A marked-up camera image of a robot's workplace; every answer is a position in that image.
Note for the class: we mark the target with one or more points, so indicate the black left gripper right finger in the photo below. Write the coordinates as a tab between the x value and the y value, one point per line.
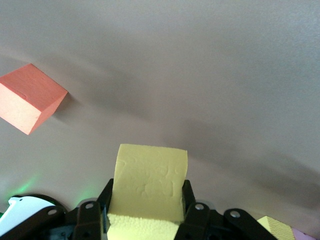
207	222

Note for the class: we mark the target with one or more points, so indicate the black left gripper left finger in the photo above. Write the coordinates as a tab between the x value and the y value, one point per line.
85	220

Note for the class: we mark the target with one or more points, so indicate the yellow foam cube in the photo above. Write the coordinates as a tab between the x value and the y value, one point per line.
150	175
275	230

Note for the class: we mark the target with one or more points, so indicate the dented pink foam cube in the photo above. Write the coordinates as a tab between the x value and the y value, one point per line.
307	236

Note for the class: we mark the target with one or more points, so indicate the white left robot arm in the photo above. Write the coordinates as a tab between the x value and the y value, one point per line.
20	210

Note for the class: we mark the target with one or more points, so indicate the orange foam cube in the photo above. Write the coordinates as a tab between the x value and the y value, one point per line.
25	100

